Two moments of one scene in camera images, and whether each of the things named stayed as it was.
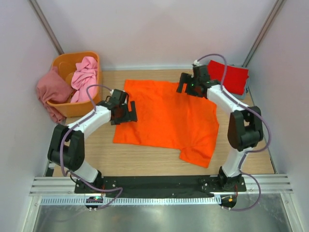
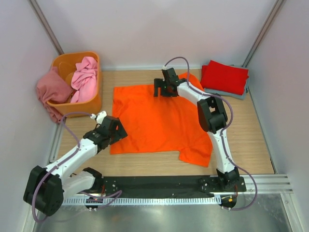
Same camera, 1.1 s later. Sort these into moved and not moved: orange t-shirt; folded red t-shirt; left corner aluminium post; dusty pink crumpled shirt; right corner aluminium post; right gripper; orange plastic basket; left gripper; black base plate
Moved: left gripper; orange t-shirt; right gripper
Not moved: left corner aluminium post; dusty pink crumpled shirt; black base plate; right corner aluminium post; orange plastic basket; folded red t-shirt
